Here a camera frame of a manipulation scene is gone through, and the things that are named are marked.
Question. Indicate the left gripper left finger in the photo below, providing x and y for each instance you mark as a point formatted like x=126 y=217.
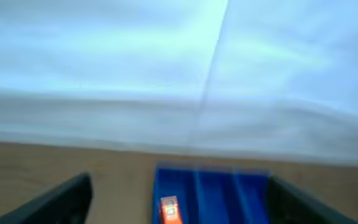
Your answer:
x=64 y=202

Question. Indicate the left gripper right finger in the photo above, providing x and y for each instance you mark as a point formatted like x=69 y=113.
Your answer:
x=291 y=208

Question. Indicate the orange candy box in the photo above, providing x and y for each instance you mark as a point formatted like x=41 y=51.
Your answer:
x=170 y=213

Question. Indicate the blue tray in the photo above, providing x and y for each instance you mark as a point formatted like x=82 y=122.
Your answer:
x=216 y=193

